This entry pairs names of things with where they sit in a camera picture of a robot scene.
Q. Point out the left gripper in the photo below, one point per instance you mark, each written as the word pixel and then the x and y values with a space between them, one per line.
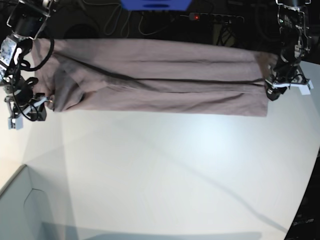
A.
pixel 275 89

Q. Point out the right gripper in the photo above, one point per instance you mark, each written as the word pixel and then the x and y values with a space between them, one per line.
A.
pixel 34 110

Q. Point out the mauve t-shirt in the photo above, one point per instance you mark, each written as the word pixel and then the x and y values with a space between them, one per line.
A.
pixel 148 75

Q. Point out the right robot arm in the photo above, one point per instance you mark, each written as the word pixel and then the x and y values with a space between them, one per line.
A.
pixel 27 20

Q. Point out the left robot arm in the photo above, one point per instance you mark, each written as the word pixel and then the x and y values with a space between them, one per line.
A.
pixel 293 21

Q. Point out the black power strip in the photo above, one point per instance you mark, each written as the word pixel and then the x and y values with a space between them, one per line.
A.
pixel 217 18

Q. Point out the white cardboard box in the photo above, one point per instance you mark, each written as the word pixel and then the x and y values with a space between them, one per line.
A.
pixel 33 208

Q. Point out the blue plastic bin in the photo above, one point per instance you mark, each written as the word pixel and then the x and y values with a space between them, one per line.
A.
pixel 155 5

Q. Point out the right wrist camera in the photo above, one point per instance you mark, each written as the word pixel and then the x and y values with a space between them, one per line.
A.
pixel 15 123

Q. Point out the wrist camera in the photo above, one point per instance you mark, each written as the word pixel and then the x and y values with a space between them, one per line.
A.
pixel 15 123
pixel 305 90

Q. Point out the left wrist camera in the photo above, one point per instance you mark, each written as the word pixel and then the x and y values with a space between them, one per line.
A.
pixel 305 90

